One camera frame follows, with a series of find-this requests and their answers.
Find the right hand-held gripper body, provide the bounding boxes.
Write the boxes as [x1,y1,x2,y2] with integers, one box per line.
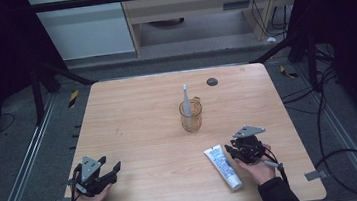
[229,123,270,167]

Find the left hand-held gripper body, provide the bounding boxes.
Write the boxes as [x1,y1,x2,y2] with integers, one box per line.
[66,154,110,200]

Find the white blue toothpaste tube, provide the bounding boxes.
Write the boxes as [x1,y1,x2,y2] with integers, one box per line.
[202,141,244,195]

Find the amber glass cup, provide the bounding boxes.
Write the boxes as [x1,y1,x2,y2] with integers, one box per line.
[177,95,206,135]

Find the white electric toothbrush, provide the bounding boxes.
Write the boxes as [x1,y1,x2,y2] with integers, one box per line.
[180,83,194,119]

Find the person's right hand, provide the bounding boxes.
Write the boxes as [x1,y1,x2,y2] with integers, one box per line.
[233,143,278,189]

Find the yellow black tape strip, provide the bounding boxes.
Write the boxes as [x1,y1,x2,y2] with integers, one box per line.
[278,63,300,81]
[66,89,82,109]

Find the dark round table grommet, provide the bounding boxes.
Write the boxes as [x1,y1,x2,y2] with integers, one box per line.
[205,76,219,87]

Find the black metal stand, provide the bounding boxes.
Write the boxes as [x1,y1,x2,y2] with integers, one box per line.
[246,28,321,100]
[26,51,102,128]

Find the white cabinet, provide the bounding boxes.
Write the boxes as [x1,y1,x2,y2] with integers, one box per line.
[26,0,136,65]

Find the light wooden desk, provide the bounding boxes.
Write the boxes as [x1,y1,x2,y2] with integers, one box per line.
[117,0,311,58]

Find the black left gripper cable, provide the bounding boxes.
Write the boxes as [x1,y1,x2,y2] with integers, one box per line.
[67,163,86,201]

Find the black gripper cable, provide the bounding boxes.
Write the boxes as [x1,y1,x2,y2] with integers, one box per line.
[67,163,86,201]
[263,135,357,201]

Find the grey cable plug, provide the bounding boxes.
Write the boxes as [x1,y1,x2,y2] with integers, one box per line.
[262,158,285,174]

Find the aluminium floor rail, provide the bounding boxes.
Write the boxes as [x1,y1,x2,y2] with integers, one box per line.
[0,92,68,201]
[292,57,357,201]

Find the thin black floor cable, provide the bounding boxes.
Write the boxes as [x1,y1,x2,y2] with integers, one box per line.
[0,112,17,136]

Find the black floor cables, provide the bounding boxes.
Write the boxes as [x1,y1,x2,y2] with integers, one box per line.
[276,41,348,170]

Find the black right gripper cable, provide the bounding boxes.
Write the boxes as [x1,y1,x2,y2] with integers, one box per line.
[263,135,357,201]

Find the black cables under desk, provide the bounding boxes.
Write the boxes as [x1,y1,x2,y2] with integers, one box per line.
[249,0,296,40]

